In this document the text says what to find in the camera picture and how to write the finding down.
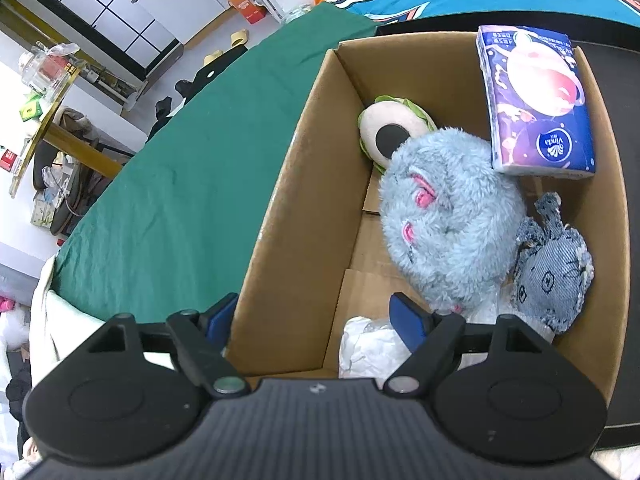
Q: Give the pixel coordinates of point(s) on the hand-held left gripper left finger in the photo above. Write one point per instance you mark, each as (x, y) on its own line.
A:
(220, 317)

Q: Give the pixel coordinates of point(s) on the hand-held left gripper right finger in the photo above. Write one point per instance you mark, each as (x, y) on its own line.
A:
(407, 320)

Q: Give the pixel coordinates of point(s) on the grey-blue fluffy plush toy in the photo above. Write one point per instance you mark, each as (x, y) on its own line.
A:
(450, 220)

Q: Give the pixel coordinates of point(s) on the brown cardboard box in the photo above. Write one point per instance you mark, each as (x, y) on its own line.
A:
(310, 240)

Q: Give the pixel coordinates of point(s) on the denim plush toy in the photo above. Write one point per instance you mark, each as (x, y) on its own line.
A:
(555, 270)

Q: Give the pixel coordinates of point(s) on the purple tissue pack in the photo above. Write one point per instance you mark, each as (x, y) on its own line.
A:
(535, 105)

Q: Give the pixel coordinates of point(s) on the white plastic bag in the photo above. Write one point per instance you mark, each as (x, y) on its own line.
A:
(370, 345)

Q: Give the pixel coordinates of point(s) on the green cloth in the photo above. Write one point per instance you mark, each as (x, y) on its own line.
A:
(190, 170)

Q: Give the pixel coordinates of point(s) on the cream blanket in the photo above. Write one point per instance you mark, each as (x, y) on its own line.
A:
(55, 320)

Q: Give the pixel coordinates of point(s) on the dark cloth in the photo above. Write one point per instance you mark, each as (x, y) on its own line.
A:
(17, 392)

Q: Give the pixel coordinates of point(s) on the black shoe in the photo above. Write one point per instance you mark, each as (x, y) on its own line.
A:
(162, 107)
(182, 87)

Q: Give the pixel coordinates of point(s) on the yellow table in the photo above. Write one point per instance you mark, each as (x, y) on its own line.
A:
(75, 147)

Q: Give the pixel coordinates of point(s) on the yellow slipper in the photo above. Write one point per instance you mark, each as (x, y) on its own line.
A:
(239, 37)
(212, 57)

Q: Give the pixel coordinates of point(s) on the red box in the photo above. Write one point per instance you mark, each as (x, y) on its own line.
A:
(7, 159)

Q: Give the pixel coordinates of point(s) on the green box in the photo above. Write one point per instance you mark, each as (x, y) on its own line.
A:
(31, 108)

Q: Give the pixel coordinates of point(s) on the glass jar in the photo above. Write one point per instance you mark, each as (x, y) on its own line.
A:
(40, 72)

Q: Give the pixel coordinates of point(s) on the orange carton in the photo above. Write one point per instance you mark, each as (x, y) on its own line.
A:
(247, 7)

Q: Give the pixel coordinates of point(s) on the black-framed glass door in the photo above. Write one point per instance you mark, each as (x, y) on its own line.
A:
(115, 20)

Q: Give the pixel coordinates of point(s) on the clear green bag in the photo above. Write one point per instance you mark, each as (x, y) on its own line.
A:
(298, 11)

